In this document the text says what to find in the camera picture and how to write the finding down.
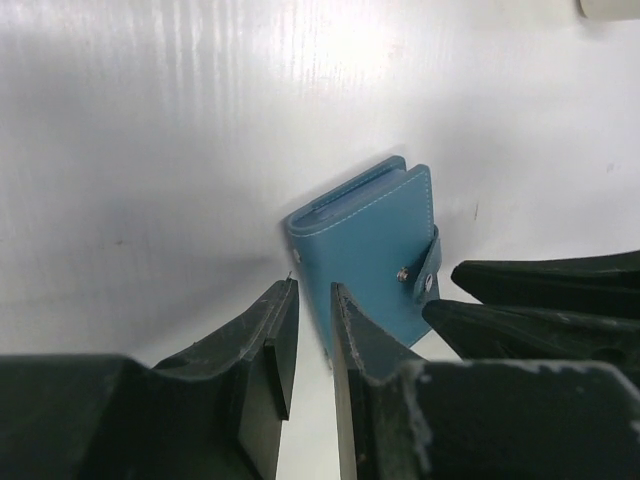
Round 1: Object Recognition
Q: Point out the blue leather card holder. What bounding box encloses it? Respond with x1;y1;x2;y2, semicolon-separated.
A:
285;155;442;356

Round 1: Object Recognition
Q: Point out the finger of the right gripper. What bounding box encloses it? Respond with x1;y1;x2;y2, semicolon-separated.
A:
422;300;639;383
451;251;639;319

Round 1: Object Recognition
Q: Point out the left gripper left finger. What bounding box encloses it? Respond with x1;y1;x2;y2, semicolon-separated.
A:
1;278;299;479

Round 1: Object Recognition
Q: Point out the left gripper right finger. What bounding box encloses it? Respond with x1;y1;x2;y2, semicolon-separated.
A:
330;283;639;479

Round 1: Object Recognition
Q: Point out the white oblong tray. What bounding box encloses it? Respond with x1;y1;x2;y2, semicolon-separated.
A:
577;0;640;22

